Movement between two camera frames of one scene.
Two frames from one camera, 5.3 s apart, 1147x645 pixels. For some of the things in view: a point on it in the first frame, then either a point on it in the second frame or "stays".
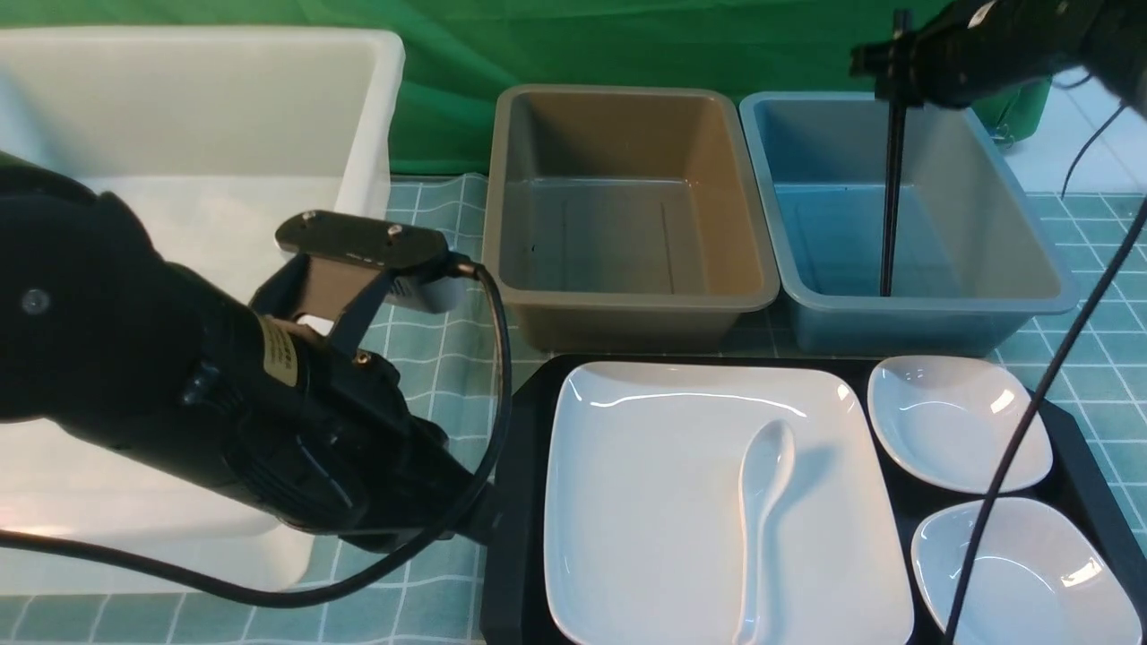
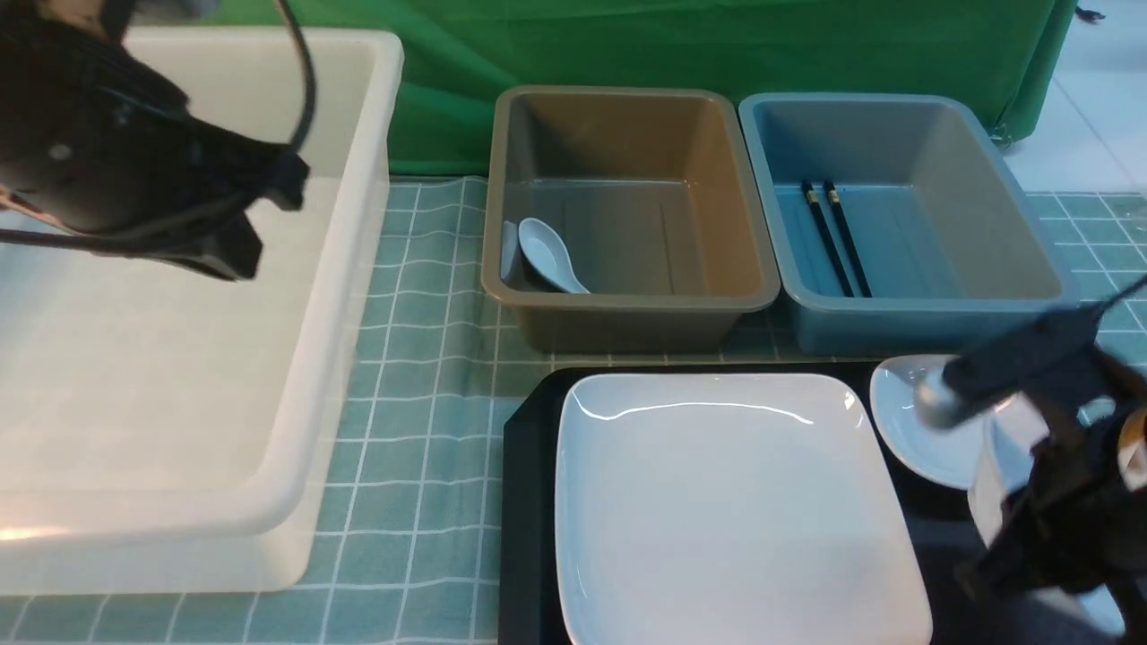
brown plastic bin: (625, 219) stays
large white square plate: (644, 511) stays
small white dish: (1045, 577) to (1014, 430)
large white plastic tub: (215, 138) stays
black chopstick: (896, 151) to (828, 239)
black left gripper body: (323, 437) to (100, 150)
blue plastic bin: (975, 259) stays
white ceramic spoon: (766, 468) to (547, 257)
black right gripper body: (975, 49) to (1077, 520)
